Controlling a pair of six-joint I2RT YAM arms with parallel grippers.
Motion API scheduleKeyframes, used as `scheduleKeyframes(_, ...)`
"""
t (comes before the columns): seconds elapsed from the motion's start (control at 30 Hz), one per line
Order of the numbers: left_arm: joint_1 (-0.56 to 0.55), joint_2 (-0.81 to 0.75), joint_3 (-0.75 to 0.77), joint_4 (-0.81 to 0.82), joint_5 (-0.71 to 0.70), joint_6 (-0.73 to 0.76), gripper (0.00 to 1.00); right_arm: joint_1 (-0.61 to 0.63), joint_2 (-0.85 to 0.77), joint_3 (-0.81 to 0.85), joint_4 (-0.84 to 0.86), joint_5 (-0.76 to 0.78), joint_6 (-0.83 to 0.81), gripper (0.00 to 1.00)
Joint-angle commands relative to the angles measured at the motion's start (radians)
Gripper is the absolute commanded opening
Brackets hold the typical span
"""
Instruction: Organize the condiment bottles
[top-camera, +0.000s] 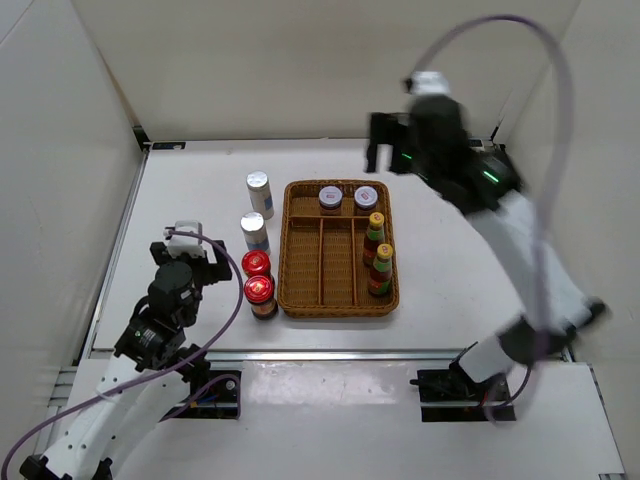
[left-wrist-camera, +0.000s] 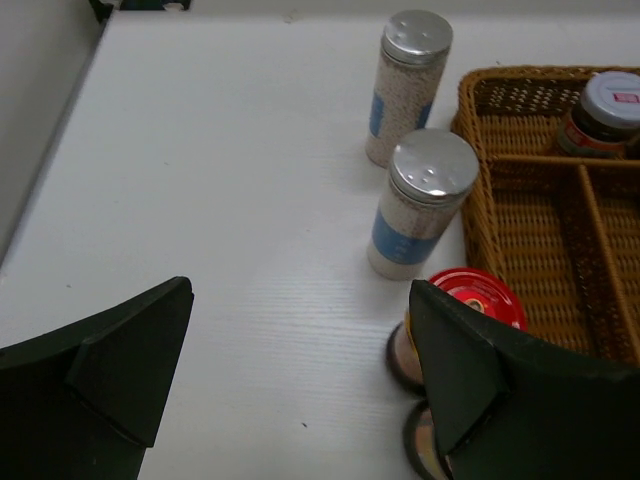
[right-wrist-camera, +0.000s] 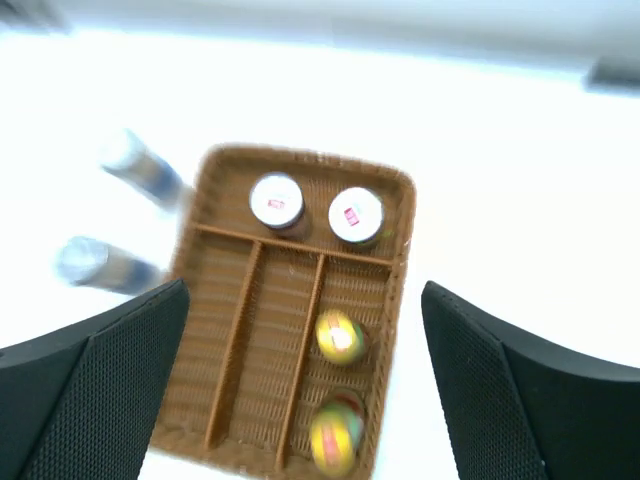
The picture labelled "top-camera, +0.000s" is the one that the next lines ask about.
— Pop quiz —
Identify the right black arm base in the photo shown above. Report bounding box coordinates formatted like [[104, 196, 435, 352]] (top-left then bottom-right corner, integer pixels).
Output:
[[409, 369, 516, 423]]

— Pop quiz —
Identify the silver-lid spice jar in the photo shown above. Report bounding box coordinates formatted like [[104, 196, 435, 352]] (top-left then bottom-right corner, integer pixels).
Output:
[[240, 212, 270, 255], [246, 170, 274, 220]]

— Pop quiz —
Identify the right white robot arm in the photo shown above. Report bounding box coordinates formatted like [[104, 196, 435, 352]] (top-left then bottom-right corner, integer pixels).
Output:
[[366, 95, 607, 400]]

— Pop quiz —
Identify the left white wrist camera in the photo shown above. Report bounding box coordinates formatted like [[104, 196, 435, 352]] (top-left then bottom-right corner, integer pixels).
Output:
[[164, 220, 206, 259]]

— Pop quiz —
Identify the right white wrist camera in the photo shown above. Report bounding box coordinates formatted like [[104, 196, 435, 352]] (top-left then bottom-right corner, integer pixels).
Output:
[[404, 71, 451, 96]]

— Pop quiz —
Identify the brown wicker divided basket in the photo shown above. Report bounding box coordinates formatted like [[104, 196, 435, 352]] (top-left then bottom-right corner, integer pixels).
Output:
[[277, 179, 400, 319]]

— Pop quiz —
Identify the left dark table label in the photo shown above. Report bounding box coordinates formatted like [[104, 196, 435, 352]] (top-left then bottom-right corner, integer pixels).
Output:
[[151, 142, 186, 151]]

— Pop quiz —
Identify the near silver-lid spice jar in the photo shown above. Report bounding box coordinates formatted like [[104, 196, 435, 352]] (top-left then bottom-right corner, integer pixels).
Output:
[[240, 212, 270, 255]]

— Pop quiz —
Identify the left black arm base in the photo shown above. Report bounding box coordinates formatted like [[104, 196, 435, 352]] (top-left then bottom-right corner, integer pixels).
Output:
[[162, 366, 242, 421]]

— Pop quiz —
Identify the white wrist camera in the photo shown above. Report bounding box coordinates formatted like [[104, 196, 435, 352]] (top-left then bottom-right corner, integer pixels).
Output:
[[164, 220, 206, 259], [404, 71, 451, 96]]

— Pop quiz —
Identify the yellow-cap sauce bottle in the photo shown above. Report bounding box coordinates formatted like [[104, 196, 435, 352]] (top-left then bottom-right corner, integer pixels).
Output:
[[363, 212, 385, 265], [367, 243, 394, 296]]

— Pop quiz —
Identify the red-lid sauce jar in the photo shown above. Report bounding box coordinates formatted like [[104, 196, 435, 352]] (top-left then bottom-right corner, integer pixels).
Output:
[[241, 250, 272, 278], [244, 275, 278, 320]]

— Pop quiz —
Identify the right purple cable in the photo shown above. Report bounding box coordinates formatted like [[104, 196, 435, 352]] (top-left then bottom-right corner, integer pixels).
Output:
[[414, 14, 576, 424]]

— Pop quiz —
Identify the far silver-lid spice jar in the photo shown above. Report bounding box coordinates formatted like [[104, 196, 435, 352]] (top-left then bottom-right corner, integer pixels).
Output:
[[246, 170, 274, 220]]

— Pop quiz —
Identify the white-lid paste jar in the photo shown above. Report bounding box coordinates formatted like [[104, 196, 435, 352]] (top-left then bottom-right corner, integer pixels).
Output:
[[354, 185, 378, 216], [318, 185, 343, 216]]

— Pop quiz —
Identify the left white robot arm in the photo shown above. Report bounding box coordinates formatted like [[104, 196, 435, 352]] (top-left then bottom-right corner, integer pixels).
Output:
[[19, 229, 242, 479]]

